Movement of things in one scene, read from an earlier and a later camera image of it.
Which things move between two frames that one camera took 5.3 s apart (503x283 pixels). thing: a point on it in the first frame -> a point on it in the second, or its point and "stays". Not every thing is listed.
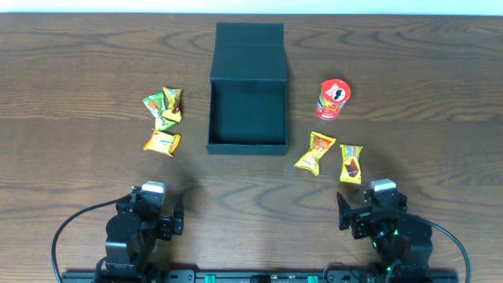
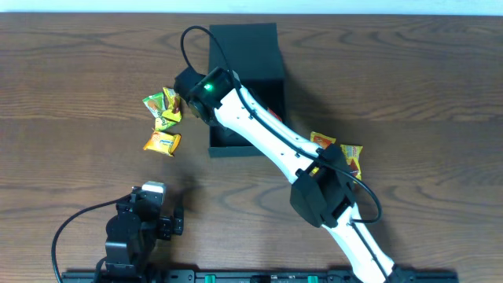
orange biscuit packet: [163, 142] stays
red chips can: [334, 93] -> [277, 117]
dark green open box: [247, 103] stays
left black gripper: [166, 225] stays
